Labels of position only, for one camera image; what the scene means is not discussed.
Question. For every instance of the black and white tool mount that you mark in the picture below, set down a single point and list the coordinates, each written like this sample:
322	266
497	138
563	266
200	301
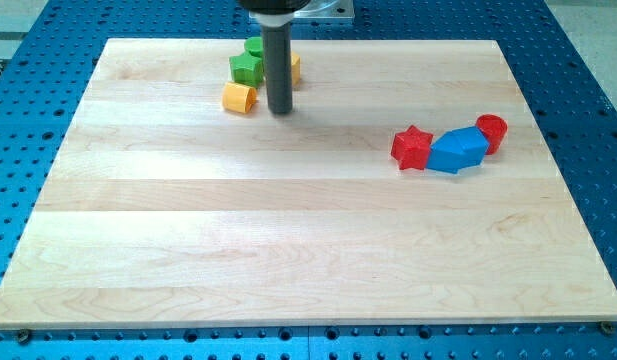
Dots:
273	12

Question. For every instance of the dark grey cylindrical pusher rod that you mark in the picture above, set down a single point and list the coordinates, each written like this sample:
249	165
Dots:
278	68

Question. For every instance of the yellow hexagon block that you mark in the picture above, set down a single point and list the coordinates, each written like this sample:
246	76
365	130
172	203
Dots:
295	68

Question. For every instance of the blue hexagon block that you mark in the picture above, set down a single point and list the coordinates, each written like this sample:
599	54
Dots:
447	155

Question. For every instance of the green star block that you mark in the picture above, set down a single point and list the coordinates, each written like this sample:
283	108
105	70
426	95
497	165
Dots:
247	69

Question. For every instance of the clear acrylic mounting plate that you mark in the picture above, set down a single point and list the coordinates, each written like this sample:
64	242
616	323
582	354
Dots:
326	10

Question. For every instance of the yellow cylinder block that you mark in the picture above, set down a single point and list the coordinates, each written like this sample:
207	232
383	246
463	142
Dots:
238	97

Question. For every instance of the red star block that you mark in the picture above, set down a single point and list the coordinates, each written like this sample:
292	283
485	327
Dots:
411	148

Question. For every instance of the light wooden board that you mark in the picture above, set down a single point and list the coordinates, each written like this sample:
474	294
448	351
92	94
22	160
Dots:
162	209

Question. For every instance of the blue cube block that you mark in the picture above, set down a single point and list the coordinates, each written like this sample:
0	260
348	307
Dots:
473	144

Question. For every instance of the red cylinder block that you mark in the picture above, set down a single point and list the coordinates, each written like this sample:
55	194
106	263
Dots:
494	129

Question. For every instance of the left board clamp screw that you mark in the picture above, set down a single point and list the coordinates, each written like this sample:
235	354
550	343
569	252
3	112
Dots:
23	336

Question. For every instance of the board clamp screw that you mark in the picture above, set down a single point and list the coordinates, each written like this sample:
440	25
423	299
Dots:
606	328
23	336

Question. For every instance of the right board clamp screw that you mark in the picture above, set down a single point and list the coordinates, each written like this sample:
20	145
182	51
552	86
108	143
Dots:
606	328

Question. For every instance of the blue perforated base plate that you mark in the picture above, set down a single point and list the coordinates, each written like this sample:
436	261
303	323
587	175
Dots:
43	82

